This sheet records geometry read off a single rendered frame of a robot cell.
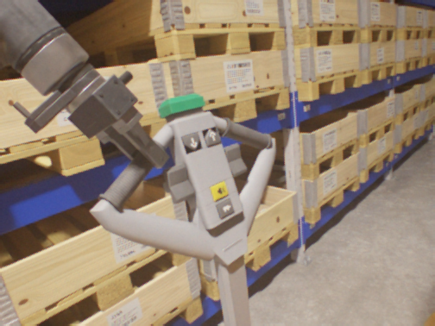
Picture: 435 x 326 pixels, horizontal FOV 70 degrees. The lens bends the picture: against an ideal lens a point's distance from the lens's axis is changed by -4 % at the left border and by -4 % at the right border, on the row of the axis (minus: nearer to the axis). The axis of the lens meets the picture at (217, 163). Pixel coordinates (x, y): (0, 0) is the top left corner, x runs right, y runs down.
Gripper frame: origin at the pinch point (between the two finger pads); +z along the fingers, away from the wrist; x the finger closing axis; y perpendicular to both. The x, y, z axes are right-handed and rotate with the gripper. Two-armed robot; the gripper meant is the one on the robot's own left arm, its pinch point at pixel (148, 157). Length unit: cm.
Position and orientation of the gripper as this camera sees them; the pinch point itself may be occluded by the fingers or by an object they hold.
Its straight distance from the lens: 54.6
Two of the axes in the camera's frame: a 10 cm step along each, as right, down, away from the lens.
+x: -6.3, 1.4, 7.6
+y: 4.7, -7.2, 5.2
